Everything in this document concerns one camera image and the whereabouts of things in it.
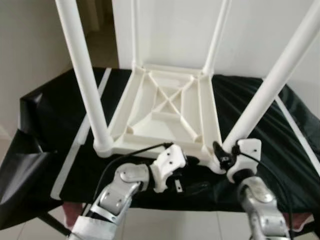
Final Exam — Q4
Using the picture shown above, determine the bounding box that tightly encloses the pink rounded object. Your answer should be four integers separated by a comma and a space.
64, 202, 84, 227
289, 212, 307, 232

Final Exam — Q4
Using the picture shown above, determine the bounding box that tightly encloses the black table cloth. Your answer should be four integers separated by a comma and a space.
0, 66, 320, 228

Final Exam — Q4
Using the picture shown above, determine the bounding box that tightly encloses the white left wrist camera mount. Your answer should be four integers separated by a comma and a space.
150, 144, 189, 194

